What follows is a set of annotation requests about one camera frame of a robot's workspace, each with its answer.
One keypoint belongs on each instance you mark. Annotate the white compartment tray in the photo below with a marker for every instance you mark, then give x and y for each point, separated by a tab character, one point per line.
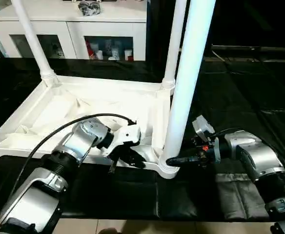
84	102

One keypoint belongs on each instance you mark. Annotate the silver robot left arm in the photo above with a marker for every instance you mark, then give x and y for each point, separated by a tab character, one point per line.
74	141

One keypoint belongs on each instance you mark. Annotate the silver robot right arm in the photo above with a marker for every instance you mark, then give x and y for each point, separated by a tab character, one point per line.
254	156

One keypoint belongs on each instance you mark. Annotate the black work mat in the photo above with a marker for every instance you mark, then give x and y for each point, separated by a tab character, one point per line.
245	107

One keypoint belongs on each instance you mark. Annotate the small red bottle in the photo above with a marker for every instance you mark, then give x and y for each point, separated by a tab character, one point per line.
90	49

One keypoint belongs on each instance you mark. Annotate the long black bar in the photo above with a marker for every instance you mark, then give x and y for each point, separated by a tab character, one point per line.
259	48

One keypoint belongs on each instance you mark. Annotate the white glass-door cabinet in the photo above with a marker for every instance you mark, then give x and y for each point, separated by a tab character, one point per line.
69	29

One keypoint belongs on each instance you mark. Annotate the silver crumpled object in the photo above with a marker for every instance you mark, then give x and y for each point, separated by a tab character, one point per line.
89	7

